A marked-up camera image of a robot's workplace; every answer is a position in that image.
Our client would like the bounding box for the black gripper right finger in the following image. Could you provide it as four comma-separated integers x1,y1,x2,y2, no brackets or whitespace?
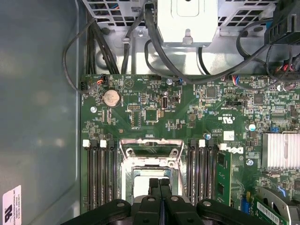
160,178,270,225

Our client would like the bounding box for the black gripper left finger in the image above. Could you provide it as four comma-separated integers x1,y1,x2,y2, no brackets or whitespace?
60,178,162,225

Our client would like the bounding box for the silver CPU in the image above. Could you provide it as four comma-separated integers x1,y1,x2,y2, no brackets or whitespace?
133,169,173,196

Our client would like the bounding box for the CPU socket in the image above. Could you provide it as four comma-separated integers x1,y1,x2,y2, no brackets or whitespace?
120,145,186,205

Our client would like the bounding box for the blue expansion slot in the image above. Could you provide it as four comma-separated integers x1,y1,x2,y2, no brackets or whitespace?
240,191,250,215

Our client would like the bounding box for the green RAM stick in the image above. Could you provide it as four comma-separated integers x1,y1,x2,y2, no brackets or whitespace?
215,150,233,208

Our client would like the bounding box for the graphics card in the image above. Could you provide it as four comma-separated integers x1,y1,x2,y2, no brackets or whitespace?
253,186,300,225

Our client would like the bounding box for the green motherboard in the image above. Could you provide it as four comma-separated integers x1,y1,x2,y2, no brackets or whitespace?
80,74,300,225

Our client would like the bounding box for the coin cell battery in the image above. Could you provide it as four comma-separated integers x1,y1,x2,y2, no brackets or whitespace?
103,89,121,108

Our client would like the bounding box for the silver finned heatsink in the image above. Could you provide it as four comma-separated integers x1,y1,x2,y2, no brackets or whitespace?
262,132,300,170

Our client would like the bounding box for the white certification sticker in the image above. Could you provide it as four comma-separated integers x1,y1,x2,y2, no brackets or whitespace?
2,185,22,225

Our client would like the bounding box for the black grey PC case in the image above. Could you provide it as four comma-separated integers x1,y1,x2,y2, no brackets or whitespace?
0,0,300,225

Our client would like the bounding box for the black plastic block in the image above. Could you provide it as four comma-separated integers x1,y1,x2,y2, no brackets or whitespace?
264,0,300,46

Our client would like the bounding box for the metal wire locking lever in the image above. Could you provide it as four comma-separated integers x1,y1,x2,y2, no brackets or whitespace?
178,138,187,166

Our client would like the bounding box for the long black looped cable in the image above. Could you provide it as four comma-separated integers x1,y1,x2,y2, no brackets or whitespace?
143,39,282,85

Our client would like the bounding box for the black cable with clip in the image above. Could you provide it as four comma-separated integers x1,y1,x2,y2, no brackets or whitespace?
121,4,147,76

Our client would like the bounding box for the thick black cable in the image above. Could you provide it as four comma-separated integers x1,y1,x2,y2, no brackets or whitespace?
91,21,120,75
86,24,96,75

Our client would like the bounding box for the thin black sleeved wire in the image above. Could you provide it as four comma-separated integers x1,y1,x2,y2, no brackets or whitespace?
61,18,109,95

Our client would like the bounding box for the black plugged cable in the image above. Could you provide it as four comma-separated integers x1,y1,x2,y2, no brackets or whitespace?
143,1,179,78

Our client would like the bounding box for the grey metal drive bracket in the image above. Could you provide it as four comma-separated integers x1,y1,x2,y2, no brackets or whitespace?
157,0,220,48

